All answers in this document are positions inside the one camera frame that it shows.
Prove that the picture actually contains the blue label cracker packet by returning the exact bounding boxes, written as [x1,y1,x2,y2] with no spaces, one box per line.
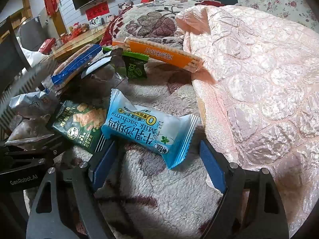
[51,43,104,89]

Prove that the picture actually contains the orange wafer packet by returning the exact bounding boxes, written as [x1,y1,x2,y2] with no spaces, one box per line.
[112,37,203,73]

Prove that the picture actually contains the dark snack packet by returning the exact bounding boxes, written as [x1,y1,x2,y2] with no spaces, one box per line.
[81,53,125,97]

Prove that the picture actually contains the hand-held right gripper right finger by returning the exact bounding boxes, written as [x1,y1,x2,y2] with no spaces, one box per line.
[199,139,289,239]

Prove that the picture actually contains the dark green cracker packet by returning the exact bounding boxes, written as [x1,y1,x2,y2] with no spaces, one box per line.
[52,100,110,155]

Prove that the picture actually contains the dark wooden chair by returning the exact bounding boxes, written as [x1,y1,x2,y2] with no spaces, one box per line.
[0,16,33,80]

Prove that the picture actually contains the plush toys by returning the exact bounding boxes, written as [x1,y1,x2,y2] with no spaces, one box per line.
[71,22,90,34]

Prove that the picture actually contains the red wall banner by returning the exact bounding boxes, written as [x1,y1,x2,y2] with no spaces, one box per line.
[85,1,110,21]

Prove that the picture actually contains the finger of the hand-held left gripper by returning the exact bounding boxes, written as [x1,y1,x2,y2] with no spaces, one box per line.
[0,136,73,160]
[0,154,54,174]

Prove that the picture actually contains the red gift box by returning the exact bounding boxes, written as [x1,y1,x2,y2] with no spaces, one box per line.
[38,38,57,54]

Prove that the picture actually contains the pink quilt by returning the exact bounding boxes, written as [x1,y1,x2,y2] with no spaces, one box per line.
[176,5,319,229]

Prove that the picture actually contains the light blue snack packet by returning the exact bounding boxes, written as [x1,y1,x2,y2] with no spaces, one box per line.
[101,89,200,170]

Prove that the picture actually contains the wooden table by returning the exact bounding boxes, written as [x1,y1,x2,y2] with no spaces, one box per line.
[51,25,110,61]

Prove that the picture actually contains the clear bag of brown snacks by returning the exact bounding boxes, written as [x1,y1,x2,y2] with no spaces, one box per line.
[9,92,60,120]
[5,115,56,150]

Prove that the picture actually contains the red floral blanket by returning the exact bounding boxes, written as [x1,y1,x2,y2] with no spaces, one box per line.
[25,0,250,239]

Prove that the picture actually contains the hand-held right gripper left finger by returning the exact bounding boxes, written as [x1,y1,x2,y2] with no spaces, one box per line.
[26,139,117,239]

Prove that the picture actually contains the small green snack packet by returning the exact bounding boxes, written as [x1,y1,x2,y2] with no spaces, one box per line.
[122,51,149,80]

